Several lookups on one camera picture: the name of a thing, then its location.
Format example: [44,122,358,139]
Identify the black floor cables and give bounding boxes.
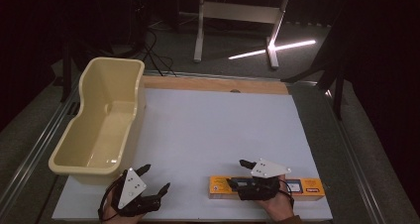
[141,28,178,77]

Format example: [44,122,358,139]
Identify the long orange box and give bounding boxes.
[208,174,327,202]

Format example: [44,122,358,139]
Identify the white metal table frame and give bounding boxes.
[193,0,292,70]

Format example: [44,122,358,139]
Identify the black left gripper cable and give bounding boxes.
[97,176,127,222]

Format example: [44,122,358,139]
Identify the person's left hand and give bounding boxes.
[99,183,147,224]

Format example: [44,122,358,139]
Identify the black stand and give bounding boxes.
[281,15,349,121]
[60,41,72,103]

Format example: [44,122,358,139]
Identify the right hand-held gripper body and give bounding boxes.
[235,158,292,201]

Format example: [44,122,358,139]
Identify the person's right hand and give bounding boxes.
[257,173,295,223]

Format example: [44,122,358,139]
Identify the metal rail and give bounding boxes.
[0,80,82,212]
[324,88,378,224]

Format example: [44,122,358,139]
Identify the cream plastic tub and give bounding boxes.
[48,56,147,186]

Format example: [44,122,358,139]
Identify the white table mat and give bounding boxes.
[52,87,334,223]

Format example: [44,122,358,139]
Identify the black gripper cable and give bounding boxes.
[97,176,127,222]
[278,178,295,208]

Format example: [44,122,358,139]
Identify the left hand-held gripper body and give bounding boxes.
[111,167,162,218]

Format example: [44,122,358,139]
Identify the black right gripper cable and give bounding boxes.
[278,178,295,208]

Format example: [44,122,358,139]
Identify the wooden board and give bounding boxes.
[142,75,290,96]

